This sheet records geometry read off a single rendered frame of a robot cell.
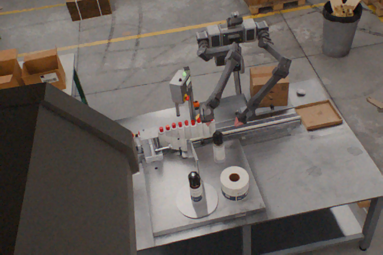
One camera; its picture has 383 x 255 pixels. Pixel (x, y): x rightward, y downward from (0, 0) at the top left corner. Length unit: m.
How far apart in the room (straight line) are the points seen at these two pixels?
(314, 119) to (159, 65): 2.68
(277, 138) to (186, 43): 2.92
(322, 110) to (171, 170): 1.41
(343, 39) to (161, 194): 3.33
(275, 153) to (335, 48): 2.56
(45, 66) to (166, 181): 2.01
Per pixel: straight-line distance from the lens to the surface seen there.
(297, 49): 5.96
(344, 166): 3.51
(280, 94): 3.77
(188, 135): 3.51
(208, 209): 3.13
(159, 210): 3.19
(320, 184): 3.37
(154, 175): 3.38
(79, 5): 7.08
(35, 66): 4.71
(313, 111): 3.87
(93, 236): 0.16
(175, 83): 3.18
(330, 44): 5.76
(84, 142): 0.18
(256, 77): 3.74
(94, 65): 6.11
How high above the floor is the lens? 3.50
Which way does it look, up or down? 43 degrees down
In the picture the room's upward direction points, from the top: 8 degrees counter-clockwise
